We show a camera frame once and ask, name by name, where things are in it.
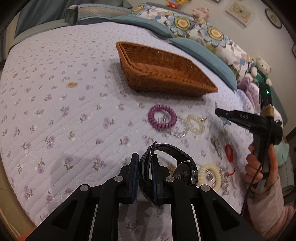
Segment clear yellowish spiral hair tie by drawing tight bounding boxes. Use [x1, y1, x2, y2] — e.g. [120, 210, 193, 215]
[184, 114, 207, 135]

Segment purple spiral hair tie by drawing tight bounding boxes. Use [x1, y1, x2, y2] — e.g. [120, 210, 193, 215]
[147, 104, 177, 132]

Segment pink sleeved right forearm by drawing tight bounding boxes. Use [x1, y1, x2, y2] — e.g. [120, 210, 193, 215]
[247, 176, 295, 240]

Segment right hand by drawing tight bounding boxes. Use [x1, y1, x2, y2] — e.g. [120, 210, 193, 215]
[244, 144, 278, 195]

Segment silver blue hair clip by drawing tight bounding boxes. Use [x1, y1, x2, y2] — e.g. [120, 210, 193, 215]
[215, 102, 231, 126]

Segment purple plush toy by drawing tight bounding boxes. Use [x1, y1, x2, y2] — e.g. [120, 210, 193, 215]
[237, 77, 261, 114]

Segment rhinestone hair clip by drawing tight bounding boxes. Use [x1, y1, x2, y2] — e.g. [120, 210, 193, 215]
[210, 137, 223, 160]

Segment white teddy bear green shirt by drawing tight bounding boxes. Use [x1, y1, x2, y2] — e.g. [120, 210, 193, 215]
[249, 56, 272, 86]

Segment lavender floral quilt bedspread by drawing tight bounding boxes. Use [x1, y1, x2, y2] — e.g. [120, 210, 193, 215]
[1, 23, 253, 225]

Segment teal pillow near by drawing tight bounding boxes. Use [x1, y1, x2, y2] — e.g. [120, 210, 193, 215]
[169, 38, 237, 91]

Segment teal pillow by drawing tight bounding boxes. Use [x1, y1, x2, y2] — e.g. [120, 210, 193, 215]
[110, 16, 175, 38]
[169, 38, 237, 91]

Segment floral pillow large flowers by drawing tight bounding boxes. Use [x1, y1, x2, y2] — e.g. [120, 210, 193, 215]
[189, 19, 254, 81]

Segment brown wicker basket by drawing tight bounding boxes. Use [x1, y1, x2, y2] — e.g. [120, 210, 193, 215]
[116, 42, 218, 97]

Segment pink plush toy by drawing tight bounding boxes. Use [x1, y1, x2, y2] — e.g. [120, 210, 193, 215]
[192, 6, 209, 20]

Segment teal pillow far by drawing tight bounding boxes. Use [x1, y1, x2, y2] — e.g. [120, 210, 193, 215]
[110, 16, 175, 38]

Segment colourful toy on headboard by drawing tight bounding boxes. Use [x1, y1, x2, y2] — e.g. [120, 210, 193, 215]
[166, 0, 190, 9]

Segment folded grey green blanket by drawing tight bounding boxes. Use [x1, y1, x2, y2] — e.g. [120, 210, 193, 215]
[64, 4, 131, 25]

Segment black cable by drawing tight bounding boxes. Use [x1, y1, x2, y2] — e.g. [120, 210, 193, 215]
[240, 115, 275, 217]

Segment red string bracelet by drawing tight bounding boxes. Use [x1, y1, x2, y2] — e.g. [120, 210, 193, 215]
[223, 143, 237, 178]

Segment cream spiral hair tie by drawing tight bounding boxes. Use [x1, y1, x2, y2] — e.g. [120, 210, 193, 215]
[198, 163, 222, 192]

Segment clear crystal bead bracelet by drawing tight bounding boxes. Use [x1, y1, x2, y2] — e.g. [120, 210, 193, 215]
[162, 113, 189, 140]

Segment round dark wall plate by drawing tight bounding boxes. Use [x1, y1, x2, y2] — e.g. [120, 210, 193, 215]
[265, 9, 282, 29]

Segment butterfly picture frame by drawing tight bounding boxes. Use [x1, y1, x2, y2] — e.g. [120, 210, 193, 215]
[226, 1, 254, 27]

